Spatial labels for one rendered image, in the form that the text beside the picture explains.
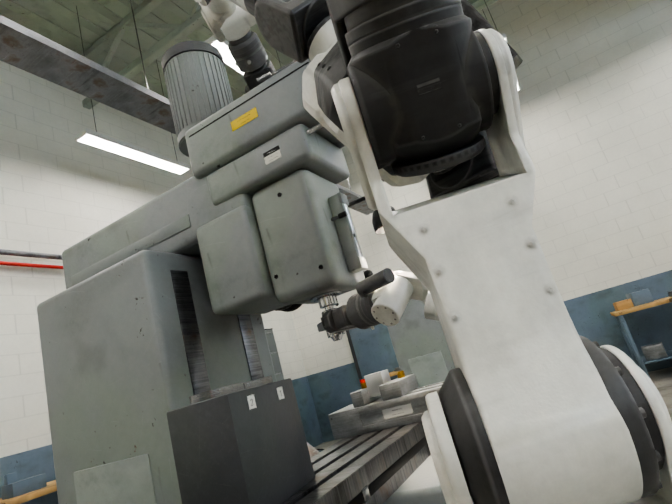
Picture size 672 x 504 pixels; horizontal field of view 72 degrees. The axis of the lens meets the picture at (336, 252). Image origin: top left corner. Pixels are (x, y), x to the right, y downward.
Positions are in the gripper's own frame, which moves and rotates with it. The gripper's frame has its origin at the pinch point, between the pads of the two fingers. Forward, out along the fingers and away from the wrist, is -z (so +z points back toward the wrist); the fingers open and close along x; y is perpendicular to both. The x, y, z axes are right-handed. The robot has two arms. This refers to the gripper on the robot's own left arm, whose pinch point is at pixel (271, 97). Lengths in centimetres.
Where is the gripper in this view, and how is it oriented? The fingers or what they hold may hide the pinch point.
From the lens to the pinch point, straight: 144.7
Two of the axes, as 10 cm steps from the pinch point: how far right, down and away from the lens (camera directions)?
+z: -3.6, -6.2, -7.0
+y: -1.0, -7.1, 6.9
